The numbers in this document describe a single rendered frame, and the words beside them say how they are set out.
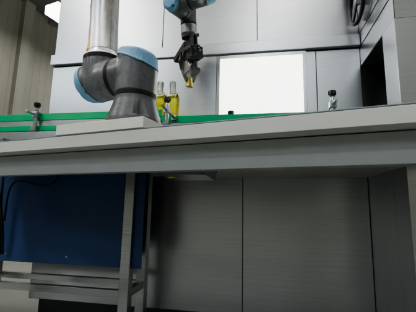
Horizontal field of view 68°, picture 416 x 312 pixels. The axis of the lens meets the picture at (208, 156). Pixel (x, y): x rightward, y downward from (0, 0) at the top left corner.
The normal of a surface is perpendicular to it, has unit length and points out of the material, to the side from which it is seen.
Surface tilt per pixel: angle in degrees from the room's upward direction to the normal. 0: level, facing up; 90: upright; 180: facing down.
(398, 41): 90
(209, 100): 90
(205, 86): 90
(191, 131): 90
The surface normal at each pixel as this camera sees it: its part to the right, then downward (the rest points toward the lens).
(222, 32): -0.17, -0.16
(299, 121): -0.39, -0.16
